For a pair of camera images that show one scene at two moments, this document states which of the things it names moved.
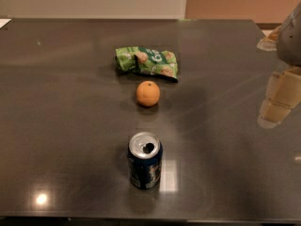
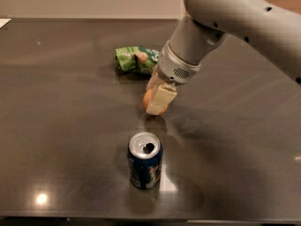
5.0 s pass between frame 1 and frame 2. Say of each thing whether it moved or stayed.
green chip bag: stayed
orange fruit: moved
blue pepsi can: stayed
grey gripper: moved
